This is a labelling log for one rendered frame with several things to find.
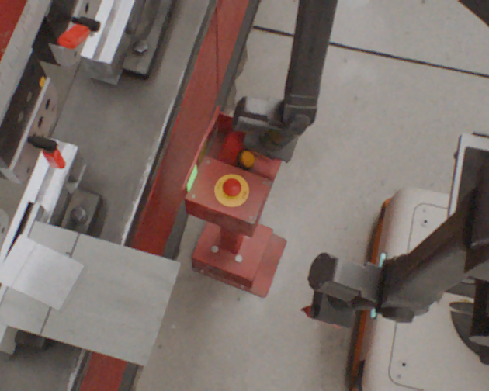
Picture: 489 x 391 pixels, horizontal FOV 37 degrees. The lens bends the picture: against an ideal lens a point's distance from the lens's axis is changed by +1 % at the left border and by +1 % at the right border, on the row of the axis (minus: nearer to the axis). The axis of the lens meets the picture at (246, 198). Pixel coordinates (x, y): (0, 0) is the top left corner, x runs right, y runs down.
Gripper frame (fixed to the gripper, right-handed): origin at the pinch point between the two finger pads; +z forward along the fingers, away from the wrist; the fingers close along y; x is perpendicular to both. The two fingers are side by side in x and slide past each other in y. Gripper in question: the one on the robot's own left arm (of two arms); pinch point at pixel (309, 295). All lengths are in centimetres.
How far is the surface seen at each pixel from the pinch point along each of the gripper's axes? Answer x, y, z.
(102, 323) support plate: -29.5, 12.6, 14.6
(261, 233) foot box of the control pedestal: 30, -32, 83
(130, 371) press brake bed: 8, 15, 102
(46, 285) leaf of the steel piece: -39.1, 8.5, 19.2
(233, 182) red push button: -8.0, -22.9, 25.0
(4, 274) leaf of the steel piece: -46, 8, 23
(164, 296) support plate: -21.6, 5.9, 10.6
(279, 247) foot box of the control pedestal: 41, -32, 90
